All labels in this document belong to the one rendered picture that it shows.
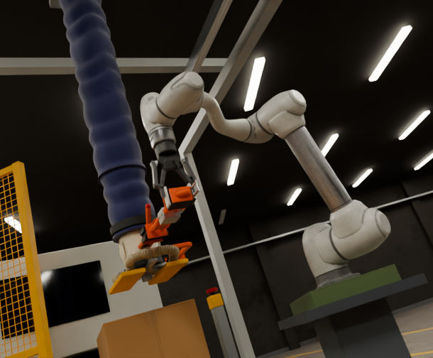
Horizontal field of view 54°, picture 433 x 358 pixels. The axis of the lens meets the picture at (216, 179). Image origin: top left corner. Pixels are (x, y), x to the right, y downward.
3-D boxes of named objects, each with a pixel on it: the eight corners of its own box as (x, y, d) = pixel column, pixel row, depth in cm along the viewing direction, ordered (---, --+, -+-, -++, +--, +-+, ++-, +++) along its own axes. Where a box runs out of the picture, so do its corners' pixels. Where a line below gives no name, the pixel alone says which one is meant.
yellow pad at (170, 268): (148, 285, 204) (145, 275, 206) (167, 280, 209) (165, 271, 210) (167, 266, 176) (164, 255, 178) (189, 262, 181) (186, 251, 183)
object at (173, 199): (165, 212, 144) (162, 198, 146) (185, 209, 147) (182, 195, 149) (172, 202, 137) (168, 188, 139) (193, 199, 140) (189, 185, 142)
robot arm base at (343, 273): (350, 283, 195) (345, 271, 198) (361, 275, 175) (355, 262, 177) (312, 295, 195) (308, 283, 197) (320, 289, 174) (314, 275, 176)
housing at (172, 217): (159, 225, 155) (155, 214, 156) (176, 222, 158) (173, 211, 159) (164, 219, 149) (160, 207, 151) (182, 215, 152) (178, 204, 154)
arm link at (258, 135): (230, 124, 194) (250, 107, 186) (255, 128, 207) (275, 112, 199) (240, 148, 190) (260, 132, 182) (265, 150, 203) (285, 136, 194)
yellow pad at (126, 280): (108, 295, 196) (106, 284, 197) (130, 290, 200) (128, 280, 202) (122, 276, 168) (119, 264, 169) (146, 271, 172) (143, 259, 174)
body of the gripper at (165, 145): (172, 150, 156) (179, 172, 153) (150, 152, 153) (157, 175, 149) (178, 139, 150) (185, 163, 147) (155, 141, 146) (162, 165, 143)
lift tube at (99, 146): (94, 189, 211) (55, 1, 254) (141, 183, 221) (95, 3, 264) (100, 167, 191) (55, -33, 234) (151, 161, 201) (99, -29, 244)
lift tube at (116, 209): (109, 246, 200) (71, 69, 236) (154, 238, 209) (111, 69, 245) (116, 231, 182) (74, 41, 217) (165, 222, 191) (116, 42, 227)
